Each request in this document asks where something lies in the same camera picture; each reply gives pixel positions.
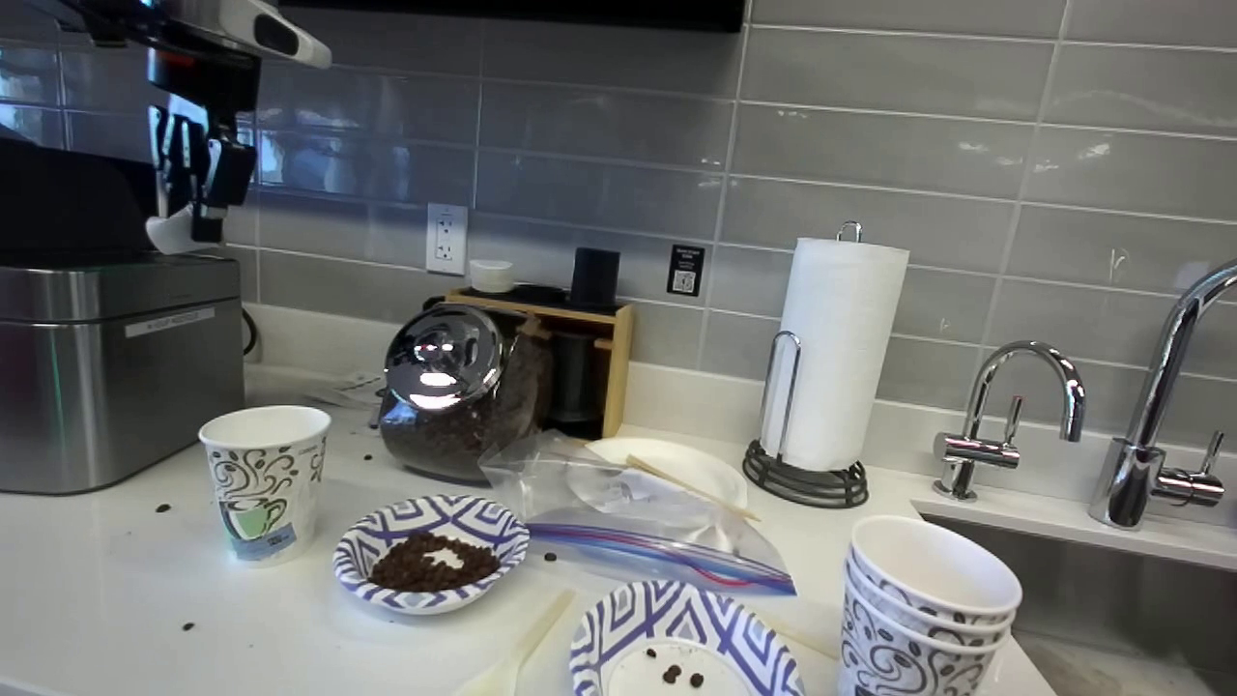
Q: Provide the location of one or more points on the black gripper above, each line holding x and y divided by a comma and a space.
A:
196, 89

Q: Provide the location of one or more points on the white k-cup green foil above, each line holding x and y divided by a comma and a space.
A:
167, 232

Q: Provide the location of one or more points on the dark grey bin lid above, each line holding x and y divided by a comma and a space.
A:
64, 194

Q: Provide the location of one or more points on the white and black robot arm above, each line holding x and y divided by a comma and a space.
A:
257, 23

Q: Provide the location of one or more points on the stainless steel recycling bin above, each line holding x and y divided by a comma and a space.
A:
101, 398

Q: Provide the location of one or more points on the swirl print paper cup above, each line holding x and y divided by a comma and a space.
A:
266, 490

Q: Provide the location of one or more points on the loose coffee bean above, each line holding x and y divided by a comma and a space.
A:
186, 629
163, 506
548, 558
698, 676
669, 670

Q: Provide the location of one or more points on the blue patterned paper plate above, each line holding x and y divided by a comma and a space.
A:
644, 621
437, 506

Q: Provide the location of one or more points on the black cylinder in rack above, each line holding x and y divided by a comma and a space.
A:
593, 274

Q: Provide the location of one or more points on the black upper cabinet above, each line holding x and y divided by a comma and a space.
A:
582, 11

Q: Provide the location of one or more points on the coffee grounds pile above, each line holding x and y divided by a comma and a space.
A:
432, 560

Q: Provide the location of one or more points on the wooden rack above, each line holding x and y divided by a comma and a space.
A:
620, 372

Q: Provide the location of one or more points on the clear zip plastic bag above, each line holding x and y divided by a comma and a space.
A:
644, 528

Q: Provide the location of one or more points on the white paper towel roll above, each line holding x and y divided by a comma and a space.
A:
838, 348

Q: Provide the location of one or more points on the small chrome faucet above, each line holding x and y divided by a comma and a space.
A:
986, 451

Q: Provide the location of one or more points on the tall chrome faucet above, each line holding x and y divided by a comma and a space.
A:
1134, 478

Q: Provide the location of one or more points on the steel sink basin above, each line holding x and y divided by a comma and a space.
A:
1122, 606

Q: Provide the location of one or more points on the white wall outlet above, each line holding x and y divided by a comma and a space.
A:
445, 238

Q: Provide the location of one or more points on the black wall outlet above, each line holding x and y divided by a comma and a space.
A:
686, 273

